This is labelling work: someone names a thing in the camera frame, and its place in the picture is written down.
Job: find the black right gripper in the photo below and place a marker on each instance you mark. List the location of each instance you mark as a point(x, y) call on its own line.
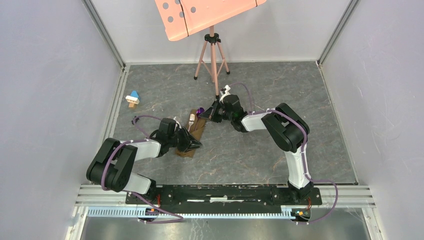
point(211, 113)

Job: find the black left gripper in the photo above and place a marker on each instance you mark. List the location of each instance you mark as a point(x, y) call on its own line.
point(189, 142)

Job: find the brown cloth napkin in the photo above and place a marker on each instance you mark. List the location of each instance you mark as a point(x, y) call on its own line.
point(197, 134)

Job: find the clear plastic fork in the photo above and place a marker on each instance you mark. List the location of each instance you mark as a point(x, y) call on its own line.
point(191, 121)

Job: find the purple plastic spoon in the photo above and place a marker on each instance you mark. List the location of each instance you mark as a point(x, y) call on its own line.
point(199, 111)

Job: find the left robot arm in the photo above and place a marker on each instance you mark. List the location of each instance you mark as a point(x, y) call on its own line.
point(112, 166)

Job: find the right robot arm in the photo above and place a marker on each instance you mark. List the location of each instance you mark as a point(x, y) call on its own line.
point(287, 129)

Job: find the blue and wood toy block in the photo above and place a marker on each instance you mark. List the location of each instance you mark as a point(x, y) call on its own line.
point(133, 99)

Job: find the pink music stand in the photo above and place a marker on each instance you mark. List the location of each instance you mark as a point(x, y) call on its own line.
point(183, 18)

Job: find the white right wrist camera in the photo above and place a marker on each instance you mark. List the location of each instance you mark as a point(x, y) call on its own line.
point(224, 92)

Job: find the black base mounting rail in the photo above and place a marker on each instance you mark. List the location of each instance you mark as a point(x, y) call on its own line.
point(231, 199)

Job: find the white toothed cable strip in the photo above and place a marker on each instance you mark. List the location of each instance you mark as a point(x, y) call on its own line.
point(142, 212)

